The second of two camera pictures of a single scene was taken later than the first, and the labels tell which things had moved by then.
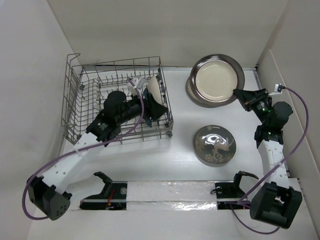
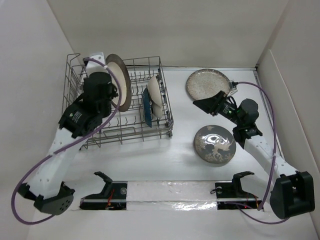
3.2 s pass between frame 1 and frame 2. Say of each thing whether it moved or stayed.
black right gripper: moved
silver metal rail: stayed
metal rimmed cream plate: moved
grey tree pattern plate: stayed
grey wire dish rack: stayed
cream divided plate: stayed
